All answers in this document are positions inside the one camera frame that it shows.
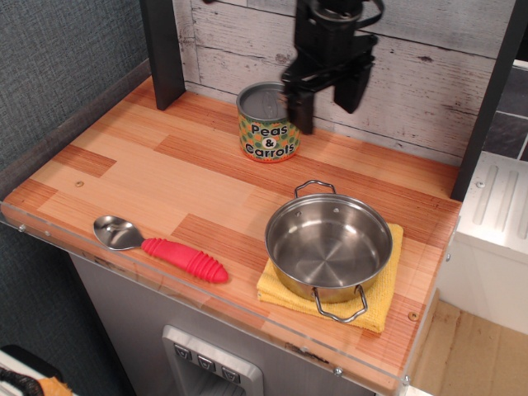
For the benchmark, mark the dark left shelf post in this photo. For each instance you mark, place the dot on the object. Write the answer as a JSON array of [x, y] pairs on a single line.
[[160, 30]]

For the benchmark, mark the white toy sink unit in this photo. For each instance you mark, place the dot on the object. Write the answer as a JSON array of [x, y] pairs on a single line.
[[484, 271]]

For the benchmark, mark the grey ice dispenser panel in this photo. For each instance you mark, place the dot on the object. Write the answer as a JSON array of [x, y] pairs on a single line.
[[201, 368]]

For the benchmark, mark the stainless steel pot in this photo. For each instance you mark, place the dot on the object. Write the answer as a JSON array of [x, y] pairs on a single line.
[[330, 249]]

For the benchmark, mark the red handled metal spoon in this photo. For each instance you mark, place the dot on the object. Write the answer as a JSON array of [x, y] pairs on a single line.
[[119, 234]]

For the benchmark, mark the dark right shelf post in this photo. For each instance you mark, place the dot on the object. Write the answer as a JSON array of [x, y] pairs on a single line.
[[510, 45]]

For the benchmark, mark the yellow folded cloth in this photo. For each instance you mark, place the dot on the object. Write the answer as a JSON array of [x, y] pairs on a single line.
[[378, 297]]

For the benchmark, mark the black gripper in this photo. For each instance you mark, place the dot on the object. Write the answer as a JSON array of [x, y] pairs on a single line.
[[329, 52]]

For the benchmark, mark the orange cloth piece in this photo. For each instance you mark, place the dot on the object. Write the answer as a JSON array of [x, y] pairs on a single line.
[[54, 387]]

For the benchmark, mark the clear acrylic table edge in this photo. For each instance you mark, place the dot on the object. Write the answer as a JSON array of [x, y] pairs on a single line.
[[378, 361]]

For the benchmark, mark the dark shelf post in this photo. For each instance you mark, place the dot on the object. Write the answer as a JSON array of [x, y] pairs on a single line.
[[510, 45], [160, 30]]

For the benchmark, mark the peas and carrots can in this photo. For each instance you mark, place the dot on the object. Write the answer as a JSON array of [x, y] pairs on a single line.
[[265, 132]]

